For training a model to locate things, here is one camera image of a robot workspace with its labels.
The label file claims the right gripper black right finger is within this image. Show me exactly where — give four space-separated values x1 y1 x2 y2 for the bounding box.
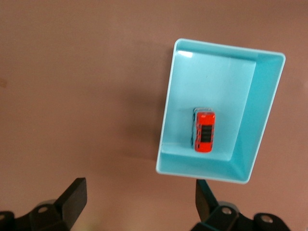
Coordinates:
191 179 291 231

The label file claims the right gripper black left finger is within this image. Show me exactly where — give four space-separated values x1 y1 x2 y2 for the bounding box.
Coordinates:
0 177 87 231

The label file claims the orange toy bus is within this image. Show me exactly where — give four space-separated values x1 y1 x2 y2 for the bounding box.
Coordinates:
192 107 216 154

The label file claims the blue plastic box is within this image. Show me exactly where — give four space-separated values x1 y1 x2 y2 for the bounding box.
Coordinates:
155 38 286 185

